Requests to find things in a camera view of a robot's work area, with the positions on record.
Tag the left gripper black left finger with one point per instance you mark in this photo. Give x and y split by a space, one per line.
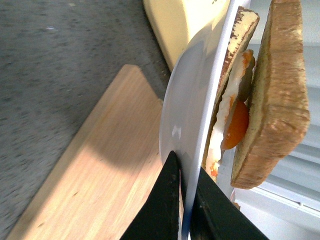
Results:
158 219

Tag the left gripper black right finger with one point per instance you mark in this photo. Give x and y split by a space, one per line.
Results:
215 217

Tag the fried egg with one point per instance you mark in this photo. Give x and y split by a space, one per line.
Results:
232 118

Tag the white round plate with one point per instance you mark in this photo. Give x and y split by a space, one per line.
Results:
189 103

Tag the bread slice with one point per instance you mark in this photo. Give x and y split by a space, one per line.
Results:
244 25
279 114

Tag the bamboo cutting board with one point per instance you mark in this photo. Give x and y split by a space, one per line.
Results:
107 172

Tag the yellow bear tray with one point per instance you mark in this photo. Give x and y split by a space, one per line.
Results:
176 22

